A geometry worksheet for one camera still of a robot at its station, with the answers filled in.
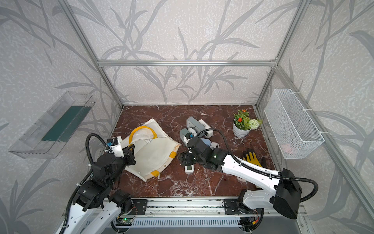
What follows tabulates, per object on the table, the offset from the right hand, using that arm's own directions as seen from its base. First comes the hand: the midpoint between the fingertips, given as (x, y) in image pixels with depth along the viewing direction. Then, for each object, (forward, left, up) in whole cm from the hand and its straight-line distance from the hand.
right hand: (182, 156), depth 75 cm
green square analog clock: (+18, +1, -6) cm, 19 cm away
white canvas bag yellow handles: (+10, +20, -13) cm, 26 cm away
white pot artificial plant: (+22, -37, -3) cm, 43 cm away
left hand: (+2, +22, +7) cm, 24 cm away
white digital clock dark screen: (+21, -15, -11) cm, 28 cm away
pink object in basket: (+2, -53, +4) cm, 54 cm away
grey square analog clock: (+24, -8, -7) cm, 26 cm away
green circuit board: (-26, +27, -17) cm, 41 cm away
